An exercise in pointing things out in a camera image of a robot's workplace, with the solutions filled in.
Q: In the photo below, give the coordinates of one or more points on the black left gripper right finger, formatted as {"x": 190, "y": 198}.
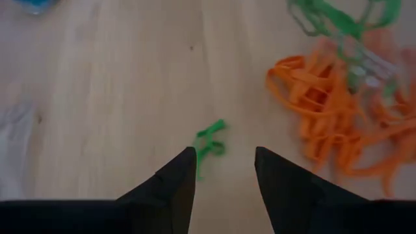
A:
{"x": 292, "y": 201}

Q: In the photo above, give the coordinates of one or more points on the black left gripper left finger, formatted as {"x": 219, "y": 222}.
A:
{"x": 162, "y": 201}

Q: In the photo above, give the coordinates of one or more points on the bunch of green rubber bands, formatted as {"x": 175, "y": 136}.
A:
{"x": 344, "y": 22}

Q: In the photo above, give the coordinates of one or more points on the green rubber band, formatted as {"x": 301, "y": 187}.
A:
{"x": 213, "y": 126}

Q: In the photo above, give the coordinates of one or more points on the orange rubber band tangle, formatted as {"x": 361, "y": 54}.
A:
{"x": 325, "y": 107}

